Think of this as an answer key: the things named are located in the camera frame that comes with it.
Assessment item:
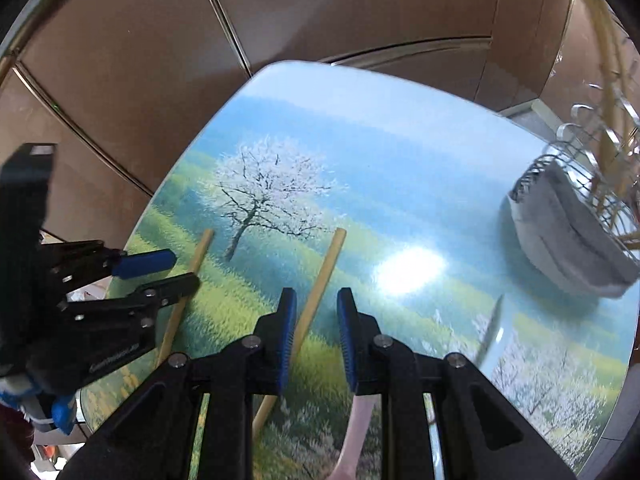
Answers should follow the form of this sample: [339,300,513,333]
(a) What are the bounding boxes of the pink ceramic spoon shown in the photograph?
[328,396,378,480]

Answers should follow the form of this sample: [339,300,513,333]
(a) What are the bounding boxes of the bamboo chopstick four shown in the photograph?
[252,228,347,441]

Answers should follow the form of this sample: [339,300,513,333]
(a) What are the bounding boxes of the light blue ceramic spoon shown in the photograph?
[475,295,504,373]

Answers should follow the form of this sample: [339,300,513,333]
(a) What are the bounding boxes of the gloved left hand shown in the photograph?
[1,374,77,436]

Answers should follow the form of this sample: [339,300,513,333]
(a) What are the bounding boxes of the wire utensil holder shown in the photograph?
[508,88,639,299]

